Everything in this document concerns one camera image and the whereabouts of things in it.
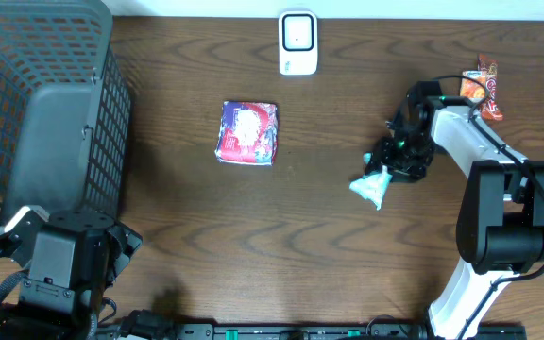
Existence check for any teal white snack packet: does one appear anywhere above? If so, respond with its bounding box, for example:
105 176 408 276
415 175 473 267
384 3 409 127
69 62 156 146
349 165 392 211

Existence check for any small orange snack packet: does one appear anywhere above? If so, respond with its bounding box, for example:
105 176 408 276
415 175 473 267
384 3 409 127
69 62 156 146
459 71 487 102

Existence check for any red white striped packet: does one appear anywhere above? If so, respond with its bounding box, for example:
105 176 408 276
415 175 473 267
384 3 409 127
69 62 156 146
478 54 503 121

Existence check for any red purple snack bag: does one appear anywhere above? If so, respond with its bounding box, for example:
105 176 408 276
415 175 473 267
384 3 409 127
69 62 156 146
214 101 279 166

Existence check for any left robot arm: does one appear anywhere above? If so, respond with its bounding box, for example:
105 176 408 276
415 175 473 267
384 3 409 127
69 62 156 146
0 211 143 339

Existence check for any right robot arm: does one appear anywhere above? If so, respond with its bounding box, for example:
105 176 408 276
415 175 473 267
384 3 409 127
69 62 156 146
349 78 544 339

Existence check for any grey plastic mesh basket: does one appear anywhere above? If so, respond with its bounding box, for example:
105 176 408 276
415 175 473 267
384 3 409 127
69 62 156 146
0 0 132 234

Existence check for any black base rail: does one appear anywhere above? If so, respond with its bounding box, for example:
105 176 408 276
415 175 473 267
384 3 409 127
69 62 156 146
96 322 528 340

